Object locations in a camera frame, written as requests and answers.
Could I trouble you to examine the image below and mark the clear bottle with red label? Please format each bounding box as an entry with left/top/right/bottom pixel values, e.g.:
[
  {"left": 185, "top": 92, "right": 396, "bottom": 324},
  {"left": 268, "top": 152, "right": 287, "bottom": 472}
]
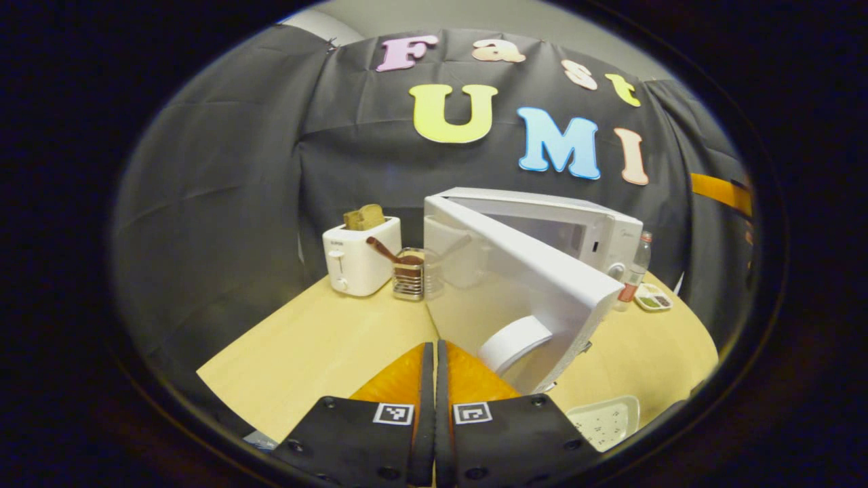
[{"left": 614, "top": 230, "right": 653, "bottom": 312}]

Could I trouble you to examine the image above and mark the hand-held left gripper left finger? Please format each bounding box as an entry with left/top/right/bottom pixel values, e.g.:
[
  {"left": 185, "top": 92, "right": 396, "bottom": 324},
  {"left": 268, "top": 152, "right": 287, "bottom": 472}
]
[{"left": 271, "top": 342, "right": 435, "bottom": 487}]

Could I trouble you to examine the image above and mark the brown bread slice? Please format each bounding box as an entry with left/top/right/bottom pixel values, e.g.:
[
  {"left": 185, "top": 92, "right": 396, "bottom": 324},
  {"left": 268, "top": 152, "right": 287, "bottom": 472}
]
[{"left": 342, "top": 203, "right": 386, "bottom": 231}]

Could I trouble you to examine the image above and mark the white microwave oven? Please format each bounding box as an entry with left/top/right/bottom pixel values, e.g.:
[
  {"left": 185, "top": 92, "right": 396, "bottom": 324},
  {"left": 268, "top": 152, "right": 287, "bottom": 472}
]
[{"left": 423, "top": 187, "right": 645, "bottom": 395}]

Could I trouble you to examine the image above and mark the brown wooden spoon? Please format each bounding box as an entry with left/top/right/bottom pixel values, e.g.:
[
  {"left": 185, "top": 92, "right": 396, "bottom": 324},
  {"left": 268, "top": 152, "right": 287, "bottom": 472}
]
[{"left": 366, "top": 236, "right": 425, "bottom": 266}]

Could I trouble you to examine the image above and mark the orange strip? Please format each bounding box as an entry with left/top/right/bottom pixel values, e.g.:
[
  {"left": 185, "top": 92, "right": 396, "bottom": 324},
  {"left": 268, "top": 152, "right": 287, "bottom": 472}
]
[{"left": 690, "top": 173, "right": 753, "bottom": 216}]

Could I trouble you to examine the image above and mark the white toaster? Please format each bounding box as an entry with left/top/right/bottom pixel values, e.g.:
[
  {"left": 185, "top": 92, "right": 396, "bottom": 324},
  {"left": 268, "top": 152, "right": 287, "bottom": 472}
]
[{"left": 322, "top": 216, "right": 402, "bottom": 298}]

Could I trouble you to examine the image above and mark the white divided dish of beans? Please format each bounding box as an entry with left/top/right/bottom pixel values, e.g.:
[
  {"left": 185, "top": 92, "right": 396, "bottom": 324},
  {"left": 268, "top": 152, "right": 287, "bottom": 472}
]
[{"left": 634, "top": 283, "right": 674, "bottom": 312}]

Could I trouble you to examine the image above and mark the metal mesh holder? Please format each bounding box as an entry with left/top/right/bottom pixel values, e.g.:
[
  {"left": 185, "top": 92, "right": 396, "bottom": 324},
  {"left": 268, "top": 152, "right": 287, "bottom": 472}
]
[{"left": 392, "top": 247, "right": 427, "bottom": 302}]

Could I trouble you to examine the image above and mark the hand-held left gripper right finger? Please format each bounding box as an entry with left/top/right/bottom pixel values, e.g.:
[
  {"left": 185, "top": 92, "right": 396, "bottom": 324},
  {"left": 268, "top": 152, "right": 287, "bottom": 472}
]
[{"left": 434, "top": 339, "right": 604, "bottom": 487}]

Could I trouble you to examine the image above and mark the black backdrop cloth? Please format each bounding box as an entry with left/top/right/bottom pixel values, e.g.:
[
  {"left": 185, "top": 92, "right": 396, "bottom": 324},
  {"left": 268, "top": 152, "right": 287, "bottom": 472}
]
[{"left": 112, "top": 26, "right": 753, "bottom": 380}]

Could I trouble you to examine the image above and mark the pale green tray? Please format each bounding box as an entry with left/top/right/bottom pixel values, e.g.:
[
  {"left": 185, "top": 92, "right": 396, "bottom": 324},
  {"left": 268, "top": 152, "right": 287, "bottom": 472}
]
[{"left": 566, "top": 395, "right": 641, "bottom": 453}]

